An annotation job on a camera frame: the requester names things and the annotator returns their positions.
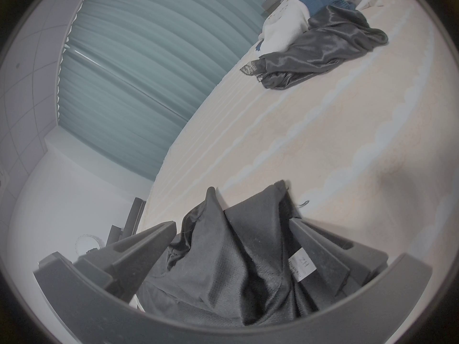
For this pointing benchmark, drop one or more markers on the pile of clothes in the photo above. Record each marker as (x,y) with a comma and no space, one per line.
(322,48)

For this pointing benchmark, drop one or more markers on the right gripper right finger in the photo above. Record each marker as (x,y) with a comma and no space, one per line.
(337,260)

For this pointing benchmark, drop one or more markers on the grey bedside table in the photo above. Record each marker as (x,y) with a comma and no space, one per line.
(270,2)

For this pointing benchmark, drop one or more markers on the blue-green curtain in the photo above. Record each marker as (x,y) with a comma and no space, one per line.
(172,30)
(118,120)

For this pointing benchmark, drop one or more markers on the white printed pillow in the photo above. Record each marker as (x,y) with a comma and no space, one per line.
(283,7)

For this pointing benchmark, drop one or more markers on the black chest of drawers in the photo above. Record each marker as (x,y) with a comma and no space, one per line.
(134,217)

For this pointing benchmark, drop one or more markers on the bed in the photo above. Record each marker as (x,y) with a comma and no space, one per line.
(340,138)

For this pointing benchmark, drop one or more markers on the black T-shirt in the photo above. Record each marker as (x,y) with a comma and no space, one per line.
(222,271)

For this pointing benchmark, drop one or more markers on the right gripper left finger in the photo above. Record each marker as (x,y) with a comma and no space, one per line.
(140,260)

